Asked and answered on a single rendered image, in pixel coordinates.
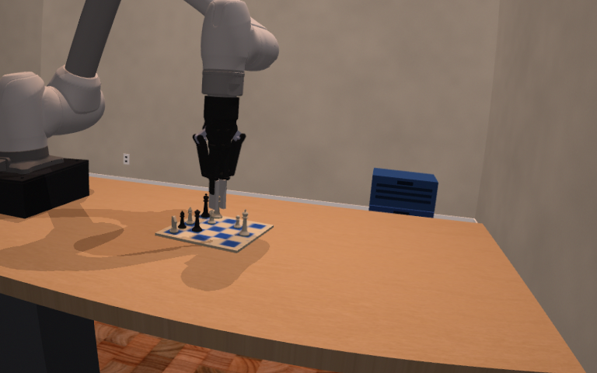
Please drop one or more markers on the blue and tan chessboard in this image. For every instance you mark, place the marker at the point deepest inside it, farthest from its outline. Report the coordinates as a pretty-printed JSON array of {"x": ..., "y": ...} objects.
[{"x": 221, "y": 235}]

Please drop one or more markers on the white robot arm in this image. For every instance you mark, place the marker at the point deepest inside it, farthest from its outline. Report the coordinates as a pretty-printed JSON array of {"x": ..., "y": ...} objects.
[{"x": 30, "y": 112}]

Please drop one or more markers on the white knight chess piece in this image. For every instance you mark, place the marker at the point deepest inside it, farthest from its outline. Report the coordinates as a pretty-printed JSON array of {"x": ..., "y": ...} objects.
[{"x": 173, "y": 228}]

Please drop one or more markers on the white chess rook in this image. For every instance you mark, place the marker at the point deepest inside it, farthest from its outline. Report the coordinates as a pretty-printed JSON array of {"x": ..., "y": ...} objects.
[{"x": 211, "y": 220}]

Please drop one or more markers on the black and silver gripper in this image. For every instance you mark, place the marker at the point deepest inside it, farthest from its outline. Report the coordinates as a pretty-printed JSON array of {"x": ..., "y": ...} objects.
[{"x": 223, "y": 154}]

